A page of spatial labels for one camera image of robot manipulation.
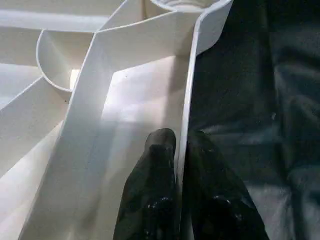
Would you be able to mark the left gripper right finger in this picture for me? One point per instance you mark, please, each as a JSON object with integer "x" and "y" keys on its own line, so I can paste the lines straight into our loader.
{"x": 220, "y": 205}

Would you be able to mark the white plastic table top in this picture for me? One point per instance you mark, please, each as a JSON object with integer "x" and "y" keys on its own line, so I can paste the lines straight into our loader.
{"x": 75, "y": 125}

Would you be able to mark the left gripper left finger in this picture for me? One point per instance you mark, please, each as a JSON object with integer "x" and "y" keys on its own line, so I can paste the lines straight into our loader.
{"x": 150, "y": 200}

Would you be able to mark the black plastic mat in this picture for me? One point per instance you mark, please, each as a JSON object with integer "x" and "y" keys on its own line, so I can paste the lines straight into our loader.
{"x": 260, "y": 100}

